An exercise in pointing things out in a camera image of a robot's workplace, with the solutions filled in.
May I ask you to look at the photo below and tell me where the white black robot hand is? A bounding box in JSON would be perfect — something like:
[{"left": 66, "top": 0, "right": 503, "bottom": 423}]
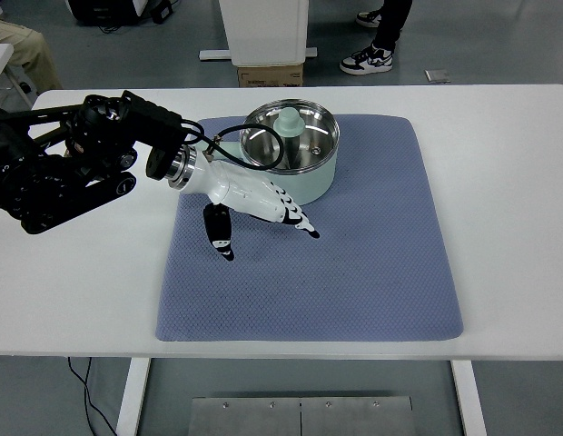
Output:
[{"left": 176, "top": 158, "right": 321, "bottom": 263}]

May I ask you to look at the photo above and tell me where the green pot with handle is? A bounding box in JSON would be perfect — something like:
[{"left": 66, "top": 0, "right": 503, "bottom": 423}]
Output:
[{"left": 215, "top": 98, "right": 341, "bottom": 206}]

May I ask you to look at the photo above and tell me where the glass lid with green knob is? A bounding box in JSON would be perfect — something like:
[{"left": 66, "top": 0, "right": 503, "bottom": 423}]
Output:
[{"left": 239, "top": 98, "right": 341, "bottom": 176}]

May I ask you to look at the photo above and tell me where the blue textured mat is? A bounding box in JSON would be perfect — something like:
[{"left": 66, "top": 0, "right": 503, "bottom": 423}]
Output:
[{"left": 153, "top": 113, "right": 464, "bottom": 343}]

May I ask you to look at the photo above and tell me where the brown cardboard box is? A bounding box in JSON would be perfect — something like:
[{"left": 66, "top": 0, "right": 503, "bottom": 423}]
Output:
[{"left": 237, "top": 63, "right": 304, "bottom": 88}]

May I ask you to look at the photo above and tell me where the small black box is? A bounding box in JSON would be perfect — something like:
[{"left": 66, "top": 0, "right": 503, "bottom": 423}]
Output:
[{"left": 149, "top": 0, "right": 174, "bottom": 25}]

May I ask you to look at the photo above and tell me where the person in black trousers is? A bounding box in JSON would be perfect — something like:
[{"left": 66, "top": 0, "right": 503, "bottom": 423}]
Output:
[{"left": 339, "top": 0, "right": 414, "bottom": 75}]

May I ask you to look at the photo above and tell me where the white table leg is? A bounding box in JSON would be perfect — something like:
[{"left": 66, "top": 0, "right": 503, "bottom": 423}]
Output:
[
  {"left": 449, "top": 360, "right": 489, "bottom": 436},
  {"left": 115, "top": 358, "right": 152, "bottom": 436}
]

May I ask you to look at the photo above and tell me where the black and white equipment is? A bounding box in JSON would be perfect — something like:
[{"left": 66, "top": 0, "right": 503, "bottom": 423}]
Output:
[{"left": 65, "top": 0, "right": 150, "bottom": 27}]

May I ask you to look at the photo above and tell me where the person in beige trousers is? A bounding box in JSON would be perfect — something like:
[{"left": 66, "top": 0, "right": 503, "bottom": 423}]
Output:
[{"left": 0, "top": 16, "right": 64, "bottom": 94}]

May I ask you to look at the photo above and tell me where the white pedestal with base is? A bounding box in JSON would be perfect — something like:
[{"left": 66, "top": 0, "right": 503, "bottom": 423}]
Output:
[{"left": 198, "top": 0, "right": 318, "bottom": 67}]

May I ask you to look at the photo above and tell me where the thin black floor cable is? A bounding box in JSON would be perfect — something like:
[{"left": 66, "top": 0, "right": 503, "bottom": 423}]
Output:
[{"left": 66, "top": 356, "right": 117, "bottom": 436}]

